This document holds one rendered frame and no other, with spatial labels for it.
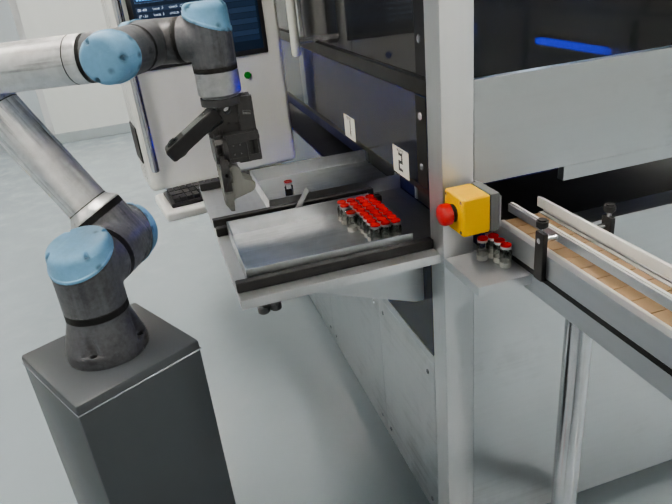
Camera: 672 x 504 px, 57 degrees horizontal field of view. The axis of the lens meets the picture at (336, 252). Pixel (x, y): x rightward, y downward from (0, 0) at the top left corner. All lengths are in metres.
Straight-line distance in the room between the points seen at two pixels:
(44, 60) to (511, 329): 1.02
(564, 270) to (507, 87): 0.34
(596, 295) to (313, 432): 1.33
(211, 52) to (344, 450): 1.39
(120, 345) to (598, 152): 0.99
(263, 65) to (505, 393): 1.24
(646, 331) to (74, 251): 0.91
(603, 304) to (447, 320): 0.38
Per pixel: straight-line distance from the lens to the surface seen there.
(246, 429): 2.22
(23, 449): 2.48
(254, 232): 1.41
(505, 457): 1.62
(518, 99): 1.20
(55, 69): 1.05
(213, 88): 1.08
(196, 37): 1.08
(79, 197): 1.27
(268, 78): 2.08
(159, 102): 2.00
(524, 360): 1.46
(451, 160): 1.15
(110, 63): 0.98
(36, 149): 1.28
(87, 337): 1.21
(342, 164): 1.79
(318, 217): 1.44
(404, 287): 1.33
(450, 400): 1.42
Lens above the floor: 1.43
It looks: 26 degrees down
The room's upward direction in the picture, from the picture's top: 6 degrees counter-clockwise
